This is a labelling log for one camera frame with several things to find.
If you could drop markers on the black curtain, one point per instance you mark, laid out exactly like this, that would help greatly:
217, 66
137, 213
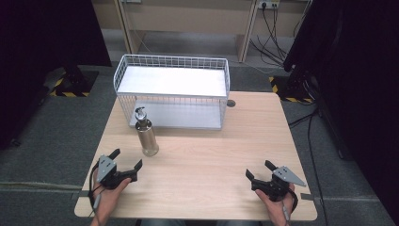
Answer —
40, 62
357, 88

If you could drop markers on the steel oil dispenser bottle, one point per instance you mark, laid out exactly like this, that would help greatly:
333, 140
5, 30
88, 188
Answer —
145, 132

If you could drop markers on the black stand base striped tape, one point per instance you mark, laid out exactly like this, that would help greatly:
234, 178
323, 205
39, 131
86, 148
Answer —
293, 88
70, 82

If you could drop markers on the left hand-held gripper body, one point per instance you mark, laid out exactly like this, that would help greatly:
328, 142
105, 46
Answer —
106, 171

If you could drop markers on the white wall power socket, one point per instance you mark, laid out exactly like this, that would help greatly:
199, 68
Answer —
268, 4

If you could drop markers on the person's left hand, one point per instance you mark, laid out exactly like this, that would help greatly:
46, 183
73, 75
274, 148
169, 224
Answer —
109, 197

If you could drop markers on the person's right hand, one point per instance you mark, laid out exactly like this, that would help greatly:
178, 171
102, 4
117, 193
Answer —
277, 205

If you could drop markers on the beige wooden cabinet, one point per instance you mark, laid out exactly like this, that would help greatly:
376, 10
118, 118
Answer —
188, 22

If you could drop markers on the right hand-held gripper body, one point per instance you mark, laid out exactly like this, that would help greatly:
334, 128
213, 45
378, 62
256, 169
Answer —
277, 183

